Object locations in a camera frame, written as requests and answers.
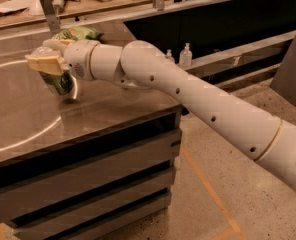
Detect white paper sheets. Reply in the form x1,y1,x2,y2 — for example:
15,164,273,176
0,0,37,14

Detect metal bracket left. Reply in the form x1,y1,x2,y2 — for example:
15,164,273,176
39,0,60,32

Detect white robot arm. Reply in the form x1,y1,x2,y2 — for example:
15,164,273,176
26,39,296,192

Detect clear bottle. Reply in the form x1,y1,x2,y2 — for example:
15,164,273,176
165,49,175,63
179,43,192,67

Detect clear bottle left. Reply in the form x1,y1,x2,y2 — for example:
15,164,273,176
165,49,175,63

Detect green soda can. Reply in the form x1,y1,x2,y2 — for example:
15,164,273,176
39,71,74,95

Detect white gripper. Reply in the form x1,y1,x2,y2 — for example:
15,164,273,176
25,39,99,81

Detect grey slatted table base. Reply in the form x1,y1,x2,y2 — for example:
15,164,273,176
0,106,181,240

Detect clear bottle right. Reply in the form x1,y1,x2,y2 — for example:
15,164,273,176
179,43,192,67

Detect green chip bag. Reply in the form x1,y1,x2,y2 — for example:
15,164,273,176
53,26,103,41

